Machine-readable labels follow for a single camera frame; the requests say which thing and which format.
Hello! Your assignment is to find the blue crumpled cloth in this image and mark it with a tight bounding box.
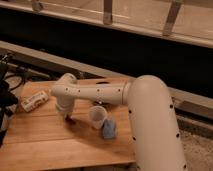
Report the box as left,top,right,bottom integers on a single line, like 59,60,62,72
102,119,116,139

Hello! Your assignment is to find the white plastic bottle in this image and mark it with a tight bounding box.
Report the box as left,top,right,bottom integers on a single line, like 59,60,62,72
21,91,49,112

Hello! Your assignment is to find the red chili pepper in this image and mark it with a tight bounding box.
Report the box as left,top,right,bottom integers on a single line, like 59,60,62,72
65,115,75,124

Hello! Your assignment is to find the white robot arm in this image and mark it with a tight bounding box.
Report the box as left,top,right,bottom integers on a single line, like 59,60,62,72
51,73,188,171

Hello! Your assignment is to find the black equipment with cables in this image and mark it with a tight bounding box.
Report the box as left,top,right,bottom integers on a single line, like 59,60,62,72
0,53,25,147

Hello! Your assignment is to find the wooden table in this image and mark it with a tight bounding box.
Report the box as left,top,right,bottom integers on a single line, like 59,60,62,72
0,78,138,171

